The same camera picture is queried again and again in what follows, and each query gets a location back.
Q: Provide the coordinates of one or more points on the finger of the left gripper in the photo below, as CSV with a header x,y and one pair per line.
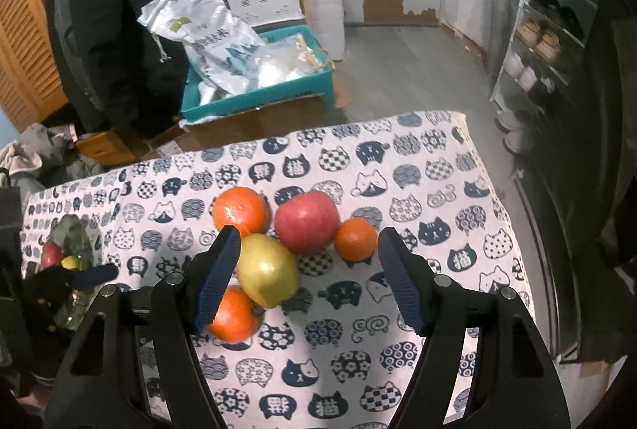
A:
x,y
82,280

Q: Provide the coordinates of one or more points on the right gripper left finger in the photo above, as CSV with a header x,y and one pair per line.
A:
x,y
182,305

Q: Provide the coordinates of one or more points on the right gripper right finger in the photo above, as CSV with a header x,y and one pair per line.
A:
x,y
435,307

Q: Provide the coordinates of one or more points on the yellow apple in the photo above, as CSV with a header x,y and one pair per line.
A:
x,y
71,262

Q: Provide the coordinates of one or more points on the dark red apple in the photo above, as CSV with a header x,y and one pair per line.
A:
x,y
52,255

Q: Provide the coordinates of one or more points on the orange front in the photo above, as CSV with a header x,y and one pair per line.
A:
x,y
236,318

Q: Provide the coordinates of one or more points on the green pear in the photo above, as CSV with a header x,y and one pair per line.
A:
x,y
267,272

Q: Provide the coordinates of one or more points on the small mandarin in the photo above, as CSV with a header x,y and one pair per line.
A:
x,y
355,240

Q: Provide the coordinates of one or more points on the large orange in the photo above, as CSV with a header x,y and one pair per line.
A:
x,y
242,208

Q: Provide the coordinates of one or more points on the green ceramic bowl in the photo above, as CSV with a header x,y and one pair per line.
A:
x,y
68,246

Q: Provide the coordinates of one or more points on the cat pattern tablecloth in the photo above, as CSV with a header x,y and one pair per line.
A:
x,y
330,349

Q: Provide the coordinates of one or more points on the pile of grey clothes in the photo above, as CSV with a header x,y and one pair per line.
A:
x,y
42,157

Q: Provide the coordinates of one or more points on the wooden louvered wardrobe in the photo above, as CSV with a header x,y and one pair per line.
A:
x,y
31,88

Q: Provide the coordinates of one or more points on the brown cardboard box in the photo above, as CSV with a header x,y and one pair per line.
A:
x,y
270,120

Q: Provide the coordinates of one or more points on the teal cardboard box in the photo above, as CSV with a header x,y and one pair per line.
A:
x,y
202,102

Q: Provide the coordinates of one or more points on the white rice bag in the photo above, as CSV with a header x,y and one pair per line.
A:
x,y
217,42

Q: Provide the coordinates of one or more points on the clear plastic bag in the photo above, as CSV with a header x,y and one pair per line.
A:
x,y
287,59

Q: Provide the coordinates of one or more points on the black hanging coat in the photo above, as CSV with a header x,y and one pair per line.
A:
x,y
114,73

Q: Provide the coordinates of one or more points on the shoe rack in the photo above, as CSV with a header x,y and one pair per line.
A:
x,y
547,42

